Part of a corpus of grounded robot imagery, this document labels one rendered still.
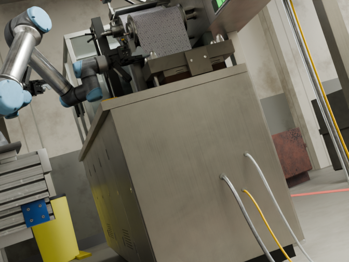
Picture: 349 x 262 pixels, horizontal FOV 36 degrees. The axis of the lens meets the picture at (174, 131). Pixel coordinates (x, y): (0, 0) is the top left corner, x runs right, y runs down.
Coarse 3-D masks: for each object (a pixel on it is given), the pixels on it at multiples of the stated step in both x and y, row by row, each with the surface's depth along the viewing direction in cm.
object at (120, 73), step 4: (112, 64) 243; (116, 64) 243; (112, 68) 247; (116, 68) 243; (120, 68) 243; (120, 72) 243; (124, 72) 244; (124, 76) 243; (128, 76) 244; (124, 80) 245; (128, 80) 244
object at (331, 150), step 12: (336, 96) 447; (336, 108) 450; (348, 108) 439; (324, 120) 463; (336, 120) 452; (348, 120) 441; (324, 132) 466; (348, 132) 444; (348, 144) 447; (336, 156) 461; (336, 168) 464
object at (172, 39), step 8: (176, 24) 254; (144, 32) 250; (152, 32) 251; (160, 32) 252; (168, 32) 253; (176, 32) 253; (184, 32) 254; (144, 40) 250; (152, 40) 250; (160, 40) 251; (168, 40) 252; (176, 40) 253; (184, 40) 254; (144, 48) 249; (152, 48) 250; (160, 48) 251; (168, 48) 251; (176, 48) 252; (184, 48) 253; (160, 56) 250
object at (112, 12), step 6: (156, 0) 286; (162, 0) 287; (168, 0) 291; (126, 6) 281; (132, 6) 282; (138, 6) 283; (144, 6) 286; (150, 6) 289; (114, 12) 283; (120, 12) 284; (126, 12) 287
